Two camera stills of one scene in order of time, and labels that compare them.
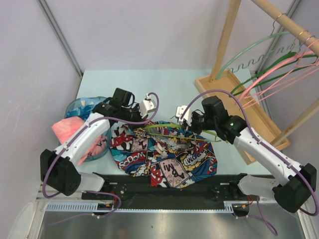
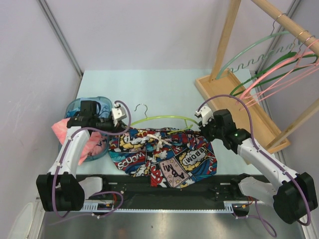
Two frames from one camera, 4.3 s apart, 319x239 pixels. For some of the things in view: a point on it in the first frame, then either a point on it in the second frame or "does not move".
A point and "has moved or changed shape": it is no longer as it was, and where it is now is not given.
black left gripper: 139,118 -> 119,127
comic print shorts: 172,155 does not move
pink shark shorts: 64,128 does not move
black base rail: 217,188 does not move
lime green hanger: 177,136 has moved or changed shape
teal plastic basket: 81,107 does not move
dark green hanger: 284,58 does not move
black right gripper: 194,114 -> 204,129
